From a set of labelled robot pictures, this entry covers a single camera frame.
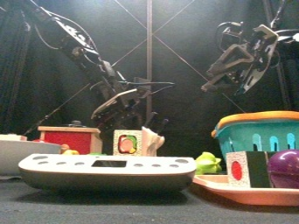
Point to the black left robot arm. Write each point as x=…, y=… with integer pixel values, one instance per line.
x=78, y=48

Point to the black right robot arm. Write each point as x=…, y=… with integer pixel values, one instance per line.
x=286, y=55

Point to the black sushi piece red centre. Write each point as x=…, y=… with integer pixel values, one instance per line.
x=249, y=169

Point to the black knob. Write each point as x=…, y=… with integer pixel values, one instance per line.
x=77, y=123

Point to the white toy knife block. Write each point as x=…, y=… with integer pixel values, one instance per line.
x=152, y=143

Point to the small green toy food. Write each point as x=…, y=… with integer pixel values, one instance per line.
x=98, y=153

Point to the red wooden toy box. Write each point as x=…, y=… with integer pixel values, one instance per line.
x=73, y=140

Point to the orange yellow toy food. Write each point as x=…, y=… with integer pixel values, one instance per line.
x=67, y=150

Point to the grey kitchen scale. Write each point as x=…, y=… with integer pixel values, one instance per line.
x=107, y=172

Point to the small red toy food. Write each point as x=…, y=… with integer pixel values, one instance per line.
x=39, y=141

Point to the teal basket with orange rim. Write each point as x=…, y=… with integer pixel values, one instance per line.
x=257, y=131

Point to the grey bowl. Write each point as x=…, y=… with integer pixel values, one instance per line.
x=23, y=156

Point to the light green toy vegetable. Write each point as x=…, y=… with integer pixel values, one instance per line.
x=209, y=163

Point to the white toy in bowl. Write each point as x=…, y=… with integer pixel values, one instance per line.
x=13, y=137

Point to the purple eggplant toy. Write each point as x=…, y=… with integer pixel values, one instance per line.
x=285, y=169

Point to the pink plastic tray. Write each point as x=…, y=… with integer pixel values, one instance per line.
x=241, y=194

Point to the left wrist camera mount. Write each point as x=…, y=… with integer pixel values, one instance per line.
x=115, y=103

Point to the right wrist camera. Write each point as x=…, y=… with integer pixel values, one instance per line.
x=230, y=33

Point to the grey vertical frame pole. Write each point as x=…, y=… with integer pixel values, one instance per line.
x=149, y=43

